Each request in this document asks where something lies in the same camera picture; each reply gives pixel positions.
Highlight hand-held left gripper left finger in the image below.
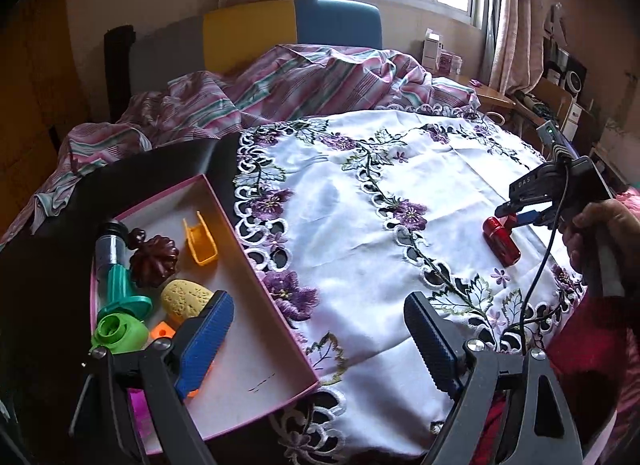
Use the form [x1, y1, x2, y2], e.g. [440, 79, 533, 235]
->
[70, 289, 236, 465]

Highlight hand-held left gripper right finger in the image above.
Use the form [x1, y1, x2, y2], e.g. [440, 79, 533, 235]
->
[403, 291, 586, 465]

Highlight pink cardboard box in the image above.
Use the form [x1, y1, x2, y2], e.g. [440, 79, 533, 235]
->
[89, 173, 321, 456]

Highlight red toy cylinder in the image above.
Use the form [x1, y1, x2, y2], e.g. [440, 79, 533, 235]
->
[481, 216, 506, 246]

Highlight red toy blocks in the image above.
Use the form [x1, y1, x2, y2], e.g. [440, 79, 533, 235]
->
[495, 232, 522, 267]

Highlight yellow toy corn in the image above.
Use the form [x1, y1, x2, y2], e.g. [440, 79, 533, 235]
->
[161, 279, 216, 323]

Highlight green toy pea head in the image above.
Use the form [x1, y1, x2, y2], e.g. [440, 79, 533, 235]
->
[91, 312, 150, 353]

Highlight orange toy scoop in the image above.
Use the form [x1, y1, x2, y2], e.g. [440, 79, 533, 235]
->
[183, 211, 220, 266]

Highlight brown toy pumpkin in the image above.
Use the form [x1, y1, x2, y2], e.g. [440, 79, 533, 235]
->
[129, 227, 180, 288]

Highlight grey and green toy cylinder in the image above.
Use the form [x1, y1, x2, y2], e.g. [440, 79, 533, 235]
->
[94, 219, 153, 318]

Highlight person's right hand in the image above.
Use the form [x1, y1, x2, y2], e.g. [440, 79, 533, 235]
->
[559, 201, 640, 273]

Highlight wooden side desk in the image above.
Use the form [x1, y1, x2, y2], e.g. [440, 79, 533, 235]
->
[507, 80, 626, 180]

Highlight black round speaker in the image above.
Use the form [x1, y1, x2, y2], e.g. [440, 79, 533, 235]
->
[560, 57, 588, 96]

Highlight wooden bedside table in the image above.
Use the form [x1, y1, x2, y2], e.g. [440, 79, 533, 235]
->
[450, 74, 516, 120]

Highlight white embroidered floral tablecloth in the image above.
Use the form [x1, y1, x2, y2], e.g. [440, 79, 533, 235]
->
[232, 105, 588, 465]

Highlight person's red clothing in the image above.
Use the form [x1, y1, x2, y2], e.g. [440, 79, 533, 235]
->
[475, 185, 640, 465]

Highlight purple carton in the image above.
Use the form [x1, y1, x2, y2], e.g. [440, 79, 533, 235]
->
[439, 51, 465, 76]

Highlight white carton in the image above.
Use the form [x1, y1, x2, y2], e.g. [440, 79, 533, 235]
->
[421, 29, 446, 70]

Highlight pink striped blanket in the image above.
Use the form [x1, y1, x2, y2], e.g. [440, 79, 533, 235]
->
[0, 42, 481, 246]

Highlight wooden wardrobe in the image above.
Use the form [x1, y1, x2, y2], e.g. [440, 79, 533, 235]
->
[0, 0, 108, 226]

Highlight grey yellow blue chair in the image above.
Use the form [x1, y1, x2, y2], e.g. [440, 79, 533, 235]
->
[104, 0, 383, 120]

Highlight black cable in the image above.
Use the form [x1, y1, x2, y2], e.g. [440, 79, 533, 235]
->
[517, 165, 571, 353]

